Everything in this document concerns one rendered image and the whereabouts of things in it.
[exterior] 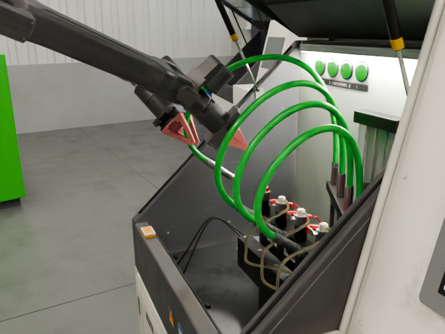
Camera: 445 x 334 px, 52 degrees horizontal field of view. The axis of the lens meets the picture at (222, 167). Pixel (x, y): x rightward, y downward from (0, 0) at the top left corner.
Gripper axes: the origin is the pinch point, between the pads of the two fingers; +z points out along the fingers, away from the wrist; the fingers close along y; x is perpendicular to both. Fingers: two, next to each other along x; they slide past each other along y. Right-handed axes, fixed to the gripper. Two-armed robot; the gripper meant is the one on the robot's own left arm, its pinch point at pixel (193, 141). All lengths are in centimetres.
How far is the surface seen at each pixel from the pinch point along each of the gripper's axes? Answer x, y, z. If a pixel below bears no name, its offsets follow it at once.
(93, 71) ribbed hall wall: 197, 515, -337
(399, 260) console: -21, -31, 45
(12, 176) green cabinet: 202, 207, -152
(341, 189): -17.3, 5.1, 32.8
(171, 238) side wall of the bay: 31.6, 19.7, 10.4
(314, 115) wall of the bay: -23.4, 33.0, 12.6
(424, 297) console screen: -20, -35, 50
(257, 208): -8.5, -27.4, 24.3
